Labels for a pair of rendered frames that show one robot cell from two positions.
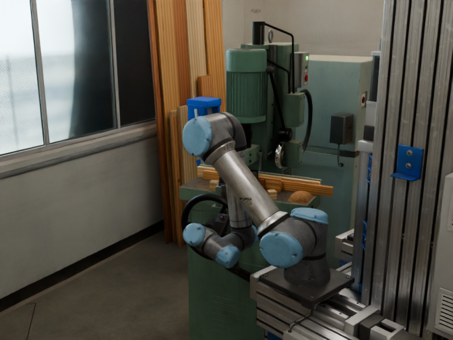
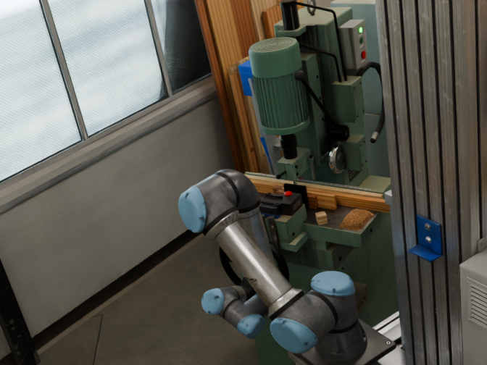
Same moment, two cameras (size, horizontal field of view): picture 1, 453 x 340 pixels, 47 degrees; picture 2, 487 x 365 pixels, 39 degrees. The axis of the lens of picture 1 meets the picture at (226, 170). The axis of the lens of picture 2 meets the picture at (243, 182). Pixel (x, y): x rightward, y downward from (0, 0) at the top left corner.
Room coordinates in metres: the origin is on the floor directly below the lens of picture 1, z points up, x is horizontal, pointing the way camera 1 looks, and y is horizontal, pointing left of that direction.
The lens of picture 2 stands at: (-0.01, -0.45, 2.17)
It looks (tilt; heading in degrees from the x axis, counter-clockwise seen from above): 27 degrees down; 14
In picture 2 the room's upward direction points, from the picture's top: 11 degrees counter-clockwise
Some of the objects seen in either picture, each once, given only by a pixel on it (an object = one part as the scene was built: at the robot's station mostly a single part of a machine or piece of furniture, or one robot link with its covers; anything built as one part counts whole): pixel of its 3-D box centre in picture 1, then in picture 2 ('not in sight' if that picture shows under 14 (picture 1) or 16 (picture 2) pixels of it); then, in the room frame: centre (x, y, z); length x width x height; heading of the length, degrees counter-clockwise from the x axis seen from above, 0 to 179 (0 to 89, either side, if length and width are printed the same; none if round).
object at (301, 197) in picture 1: (300, 195); (356, 216); (2.09, -0.31, 0.91); 0.12 x 0.09 x 0.03; 155
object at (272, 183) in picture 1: (257, 182); (309, 198); (2.23, -0.14, 0.93); 0.22 x 0.01 x 0.06; 65
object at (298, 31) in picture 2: (258, 40); (292, 23); (2.42, -0.15, 1.54); 0.08 x 0.08 x 0.17; 65
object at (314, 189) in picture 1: (264, 182); (318, 195); (2.26, -0.17, 0.92); 0.62 x 0.02 x 0.04; 65
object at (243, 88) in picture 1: (246, 86); (280, 86); (2.30, -0.09, 1.35); 0.18 x 0.18 x 0.31
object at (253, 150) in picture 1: (247, 156); (295, 165); (2.31, -0.10, 1.03); 0.14 x 0.07 x 0.09; 155
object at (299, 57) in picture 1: (299, 69); (354, 44); (2.53, -0.35, 1.40); 0.10 x 0.06 x 0.16; 155
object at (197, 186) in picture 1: (245, 198); (294, 219); (2.18, -0.08, 0.87); 0.61 x 0.30 x 0.06; 65
